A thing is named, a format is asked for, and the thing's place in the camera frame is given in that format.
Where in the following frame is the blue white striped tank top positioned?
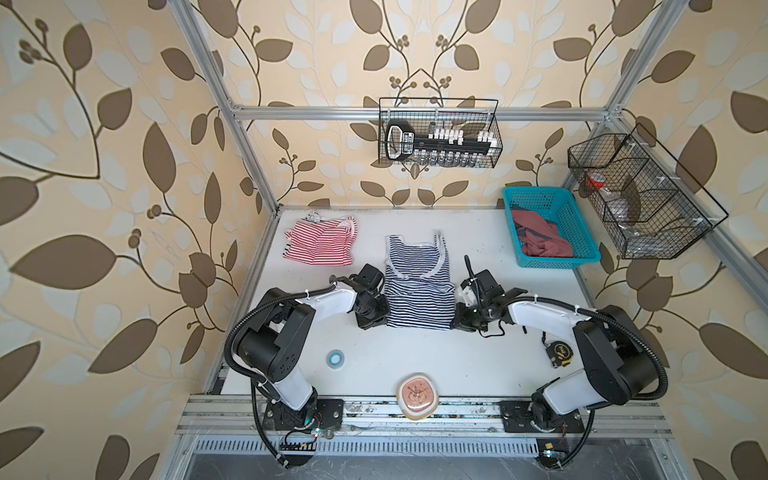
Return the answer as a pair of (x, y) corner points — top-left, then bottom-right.
(383, 231), (456, 330)

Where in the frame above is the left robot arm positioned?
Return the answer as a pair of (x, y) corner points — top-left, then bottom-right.
(223, 264), (390, 469)

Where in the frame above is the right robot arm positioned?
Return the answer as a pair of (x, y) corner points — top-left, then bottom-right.
(452, 270), (669, 470)

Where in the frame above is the red white striped tank top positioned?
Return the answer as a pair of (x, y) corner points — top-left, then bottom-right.
(283, 217), (358, 266)

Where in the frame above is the blue tape roll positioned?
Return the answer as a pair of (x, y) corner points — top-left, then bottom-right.
(326, 350), (345, 370)

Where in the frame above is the yellow black tape measure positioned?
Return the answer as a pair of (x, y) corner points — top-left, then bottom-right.
(543, 340), (574, 368)

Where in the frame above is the pink red garment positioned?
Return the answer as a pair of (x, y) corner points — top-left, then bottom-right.
(510, 206), (574, 258)

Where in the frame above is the teal plastic laundry basket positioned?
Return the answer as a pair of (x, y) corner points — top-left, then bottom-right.
(503, 186), (601, 270)

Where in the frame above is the pink round dish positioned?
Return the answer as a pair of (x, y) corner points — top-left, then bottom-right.
(396, 374), (439, 421)

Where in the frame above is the black socket tool set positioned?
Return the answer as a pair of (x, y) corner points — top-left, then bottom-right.
(378, 119), (503, 166)

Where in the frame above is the red capped plastic bottle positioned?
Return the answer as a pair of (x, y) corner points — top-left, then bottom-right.
(585, 171), (620, 208)

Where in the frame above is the back wire basket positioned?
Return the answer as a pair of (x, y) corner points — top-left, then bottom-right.
(378, 96), (503, 169)

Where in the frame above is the wire basket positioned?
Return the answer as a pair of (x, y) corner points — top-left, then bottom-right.
(378, 96), (503, 169)
(568, 124), (728, 260)

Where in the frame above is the right wire basket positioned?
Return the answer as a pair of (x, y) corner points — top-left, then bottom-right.
(568, 124), (728, 260)

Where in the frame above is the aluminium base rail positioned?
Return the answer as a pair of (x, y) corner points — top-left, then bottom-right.
(170, 395), (679, 462)

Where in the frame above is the aluminium frame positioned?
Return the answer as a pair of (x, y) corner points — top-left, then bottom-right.
(183, 1), (767, 399)

